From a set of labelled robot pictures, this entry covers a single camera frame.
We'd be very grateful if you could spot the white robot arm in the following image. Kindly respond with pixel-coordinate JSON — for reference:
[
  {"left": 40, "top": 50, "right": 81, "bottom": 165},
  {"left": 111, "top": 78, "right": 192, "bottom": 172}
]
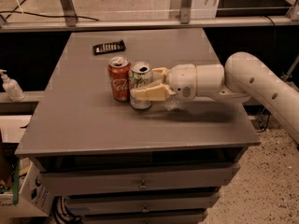
[{"left": 130, "top": 52, "right": 299, "bottom": 142}]

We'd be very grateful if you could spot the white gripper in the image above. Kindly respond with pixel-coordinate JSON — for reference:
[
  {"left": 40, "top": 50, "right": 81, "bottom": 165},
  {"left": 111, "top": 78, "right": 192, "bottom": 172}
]
[{"left": 134, "top": 64, "right": 197, "bottom": 101}]

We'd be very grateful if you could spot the white cardboard box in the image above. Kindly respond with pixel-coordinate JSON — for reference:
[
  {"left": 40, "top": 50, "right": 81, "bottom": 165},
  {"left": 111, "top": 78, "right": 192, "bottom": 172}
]
[{"left": 0, "top": 158, "right": 53, "bottom": 217}]

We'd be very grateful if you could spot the grey drawer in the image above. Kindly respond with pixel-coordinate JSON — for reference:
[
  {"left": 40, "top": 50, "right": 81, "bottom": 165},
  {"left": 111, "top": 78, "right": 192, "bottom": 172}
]
[
  {"left": 66, "top": 192, "right": 220, "bottom": 215},
  {"left": 40, "top": 162, "right": 240, "bottom": 196},
  {"left": 83, "top": 209, "right": 207, "bottom": 224}
]

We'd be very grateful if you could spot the grey drawer cabinet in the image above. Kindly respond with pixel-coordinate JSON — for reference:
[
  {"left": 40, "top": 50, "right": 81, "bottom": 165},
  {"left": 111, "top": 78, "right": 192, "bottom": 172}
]
[{"left": 14, "top": 27, "right": 262, "bottom": 224}]

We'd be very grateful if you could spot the top grey drawer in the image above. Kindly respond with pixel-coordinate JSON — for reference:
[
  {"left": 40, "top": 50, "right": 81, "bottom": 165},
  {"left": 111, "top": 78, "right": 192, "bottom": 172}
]
[{"left": 40, "top": 162, "right": 240, "bottom": 196}]

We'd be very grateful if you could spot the black floor cable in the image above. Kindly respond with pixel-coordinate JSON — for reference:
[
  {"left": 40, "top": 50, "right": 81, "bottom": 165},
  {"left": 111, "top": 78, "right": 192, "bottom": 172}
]
[{"left": 0, "top": 0, "right": 101, "bottom": 22}]

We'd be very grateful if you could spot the white pump bottle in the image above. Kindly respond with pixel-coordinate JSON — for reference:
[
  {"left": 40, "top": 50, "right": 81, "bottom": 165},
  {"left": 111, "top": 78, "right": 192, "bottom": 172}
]
[{"left": 0, "top": 69, "right": 25, "bottom": 102}]

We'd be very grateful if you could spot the red coke can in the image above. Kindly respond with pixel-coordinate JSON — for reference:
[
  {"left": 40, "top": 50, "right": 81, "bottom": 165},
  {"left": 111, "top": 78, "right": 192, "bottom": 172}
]
[{"left": 107, "top": 56, "right": 131, "bottom": 102}]

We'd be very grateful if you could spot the middle grey drawer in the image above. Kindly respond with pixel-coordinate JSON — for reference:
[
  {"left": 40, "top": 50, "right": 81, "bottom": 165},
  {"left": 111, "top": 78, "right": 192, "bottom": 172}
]
[{"left": 66, "top": 192, "right": 220, "bottom": 215}]

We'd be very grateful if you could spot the green white 7up can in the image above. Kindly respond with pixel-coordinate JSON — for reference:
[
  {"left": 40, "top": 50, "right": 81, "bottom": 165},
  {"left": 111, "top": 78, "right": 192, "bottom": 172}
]
[{"left": 129, "top": 61, "right": 152, "bottom": 110}]

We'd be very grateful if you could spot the bottom grey drawer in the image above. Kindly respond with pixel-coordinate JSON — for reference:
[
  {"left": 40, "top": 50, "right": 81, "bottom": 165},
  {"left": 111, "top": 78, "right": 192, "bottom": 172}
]
[{"left": 83, "top": 209, "right": 207, "bottom": 224}]

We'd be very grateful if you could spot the metal frame rail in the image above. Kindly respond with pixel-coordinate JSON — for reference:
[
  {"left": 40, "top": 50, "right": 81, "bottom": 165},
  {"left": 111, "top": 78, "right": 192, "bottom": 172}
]
[{"left": 0, "top": 16, "right": 299, "bottom": 33}]

